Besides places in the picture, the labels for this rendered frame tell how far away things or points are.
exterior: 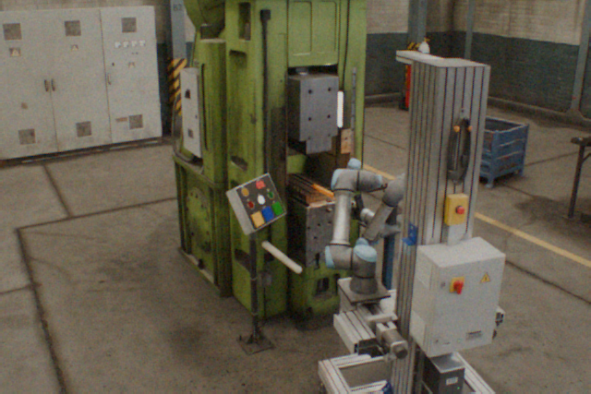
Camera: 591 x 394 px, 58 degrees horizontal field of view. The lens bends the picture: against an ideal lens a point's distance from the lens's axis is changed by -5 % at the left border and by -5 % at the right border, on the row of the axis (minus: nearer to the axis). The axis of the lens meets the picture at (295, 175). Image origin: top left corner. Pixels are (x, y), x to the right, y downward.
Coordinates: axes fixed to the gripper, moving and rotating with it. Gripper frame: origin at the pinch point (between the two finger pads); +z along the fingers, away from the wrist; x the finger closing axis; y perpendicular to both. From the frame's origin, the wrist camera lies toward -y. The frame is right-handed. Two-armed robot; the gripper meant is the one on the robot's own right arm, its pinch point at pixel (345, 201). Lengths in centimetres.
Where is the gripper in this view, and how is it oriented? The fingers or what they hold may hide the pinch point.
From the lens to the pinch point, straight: 361.3
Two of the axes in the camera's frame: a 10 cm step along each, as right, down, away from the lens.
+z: -5.3, -2.7, 8.1
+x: 8.5, -1.7, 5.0
